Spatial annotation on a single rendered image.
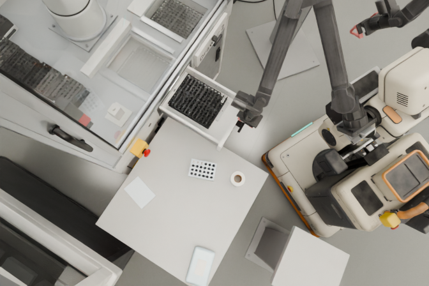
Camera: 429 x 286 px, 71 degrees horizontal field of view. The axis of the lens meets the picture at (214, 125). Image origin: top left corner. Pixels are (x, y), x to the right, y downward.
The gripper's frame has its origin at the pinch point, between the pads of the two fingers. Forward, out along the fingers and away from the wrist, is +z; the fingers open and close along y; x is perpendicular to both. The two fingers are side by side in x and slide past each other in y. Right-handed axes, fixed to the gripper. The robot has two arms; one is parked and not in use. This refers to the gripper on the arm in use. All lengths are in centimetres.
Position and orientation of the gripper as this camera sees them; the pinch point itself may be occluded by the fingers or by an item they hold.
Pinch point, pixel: (245, 120)
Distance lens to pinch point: 140.4
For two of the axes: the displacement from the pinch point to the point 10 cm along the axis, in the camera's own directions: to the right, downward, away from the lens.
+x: -5.3, 8.1, -2.7
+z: -1.2, 2.4, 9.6
